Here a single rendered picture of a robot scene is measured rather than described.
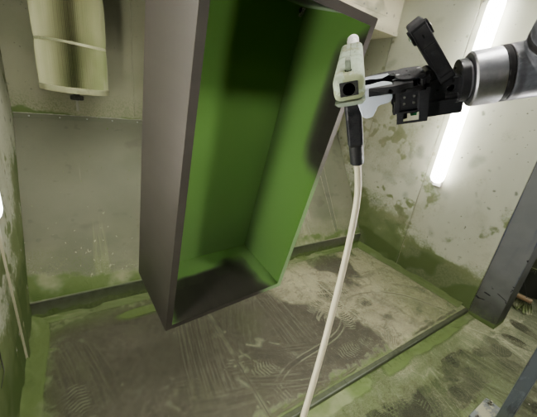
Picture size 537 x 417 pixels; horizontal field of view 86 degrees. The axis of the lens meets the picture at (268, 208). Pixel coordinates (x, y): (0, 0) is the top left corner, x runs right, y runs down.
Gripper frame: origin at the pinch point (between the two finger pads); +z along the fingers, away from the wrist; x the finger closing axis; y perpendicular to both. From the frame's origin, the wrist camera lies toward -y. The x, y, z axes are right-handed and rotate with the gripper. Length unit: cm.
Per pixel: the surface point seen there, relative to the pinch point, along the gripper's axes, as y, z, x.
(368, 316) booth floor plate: 173, -2, 60
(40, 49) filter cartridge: -23, 147, 75
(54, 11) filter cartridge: -35, 132, 81
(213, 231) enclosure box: 72, 72, 41
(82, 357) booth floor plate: 103, 136, -16
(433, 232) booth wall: 168, -56, 137
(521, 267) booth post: 164, -100, 97
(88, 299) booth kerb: 100, 157, 15
